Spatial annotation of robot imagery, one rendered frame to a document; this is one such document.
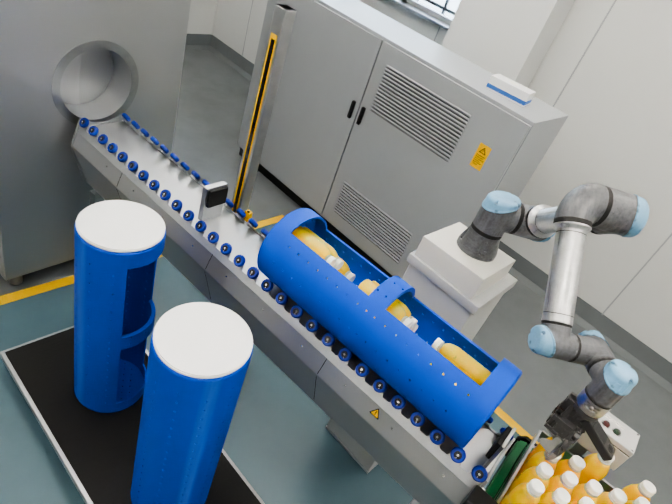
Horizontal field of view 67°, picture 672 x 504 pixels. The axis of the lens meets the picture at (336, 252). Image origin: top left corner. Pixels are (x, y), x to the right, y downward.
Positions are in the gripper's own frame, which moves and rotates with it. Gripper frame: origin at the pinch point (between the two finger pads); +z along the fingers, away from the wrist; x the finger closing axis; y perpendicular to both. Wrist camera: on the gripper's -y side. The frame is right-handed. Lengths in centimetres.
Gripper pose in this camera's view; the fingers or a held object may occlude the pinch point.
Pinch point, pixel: (553, 453)
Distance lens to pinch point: 165.5
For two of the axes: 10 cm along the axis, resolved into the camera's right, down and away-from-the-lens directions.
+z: -3.0, 7.6, 5.8
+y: -7.2, -5.8, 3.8
